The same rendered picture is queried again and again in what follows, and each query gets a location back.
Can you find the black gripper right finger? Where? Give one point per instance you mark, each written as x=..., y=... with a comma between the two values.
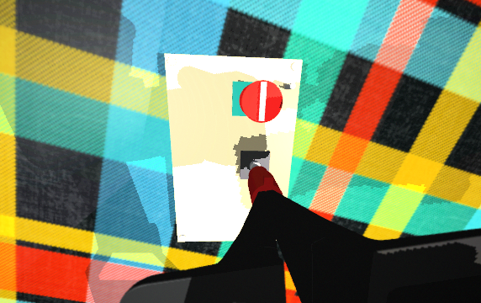
x=329, y=263

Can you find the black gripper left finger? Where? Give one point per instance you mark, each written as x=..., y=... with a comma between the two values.
x=250, y=272

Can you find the white rectangular plate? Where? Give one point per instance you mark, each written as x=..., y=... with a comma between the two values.
x=225, y=113

